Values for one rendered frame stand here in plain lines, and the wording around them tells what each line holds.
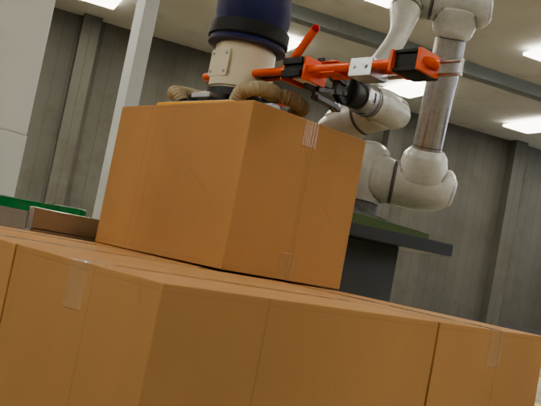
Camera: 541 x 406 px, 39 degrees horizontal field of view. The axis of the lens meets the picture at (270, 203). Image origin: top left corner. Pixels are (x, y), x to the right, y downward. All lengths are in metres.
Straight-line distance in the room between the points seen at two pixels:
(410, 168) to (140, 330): 1.79
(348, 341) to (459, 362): 0.32
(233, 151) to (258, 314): 0.82
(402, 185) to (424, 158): 0.12
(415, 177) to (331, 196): 0.70
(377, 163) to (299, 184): 0.78
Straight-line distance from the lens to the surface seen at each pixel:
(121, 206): 2.18
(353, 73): 1.84
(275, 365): 1.10
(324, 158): 1.96
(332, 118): 2.27
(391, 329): 1.28
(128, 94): 5.74
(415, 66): 1.73
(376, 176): 2.64
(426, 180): 2.64
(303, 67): 1.95
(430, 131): 2.64
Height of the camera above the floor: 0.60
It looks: 4 degrees up
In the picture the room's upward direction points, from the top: 11 degrees clockwise
